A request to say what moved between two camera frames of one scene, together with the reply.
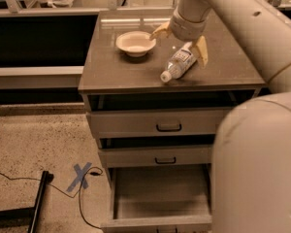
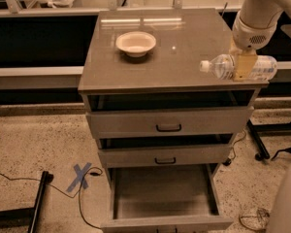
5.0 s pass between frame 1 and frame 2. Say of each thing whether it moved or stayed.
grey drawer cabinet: stayed
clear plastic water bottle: moved
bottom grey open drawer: stayed
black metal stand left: stayed
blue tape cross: stayed
